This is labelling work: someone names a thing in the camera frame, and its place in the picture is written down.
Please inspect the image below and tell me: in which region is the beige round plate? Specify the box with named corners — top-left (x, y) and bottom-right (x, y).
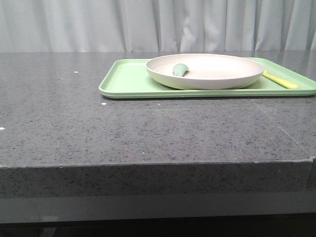
top-left (146, 53), bottom-right (265, 90)

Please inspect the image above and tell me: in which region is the light green plastic tray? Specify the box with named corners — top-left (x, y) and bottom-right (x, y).
top-left (99, 57), bottom-right (316, 99)

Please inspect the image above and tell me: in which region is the grey pleated curtain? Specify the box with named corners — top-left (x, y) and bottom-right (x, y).
top-left (0, 0), bottom-right (316, 53)

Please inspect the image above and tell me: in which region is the teal green plastic spoon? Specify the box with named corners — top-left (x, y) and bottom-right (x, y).
top-left (172, 63), bottom-right (189, 77)

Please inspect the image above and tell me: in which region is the yellow plastic fork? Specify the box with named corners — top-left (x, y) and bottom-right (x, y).
top-left (262, 70), bottom-right (299, 89)

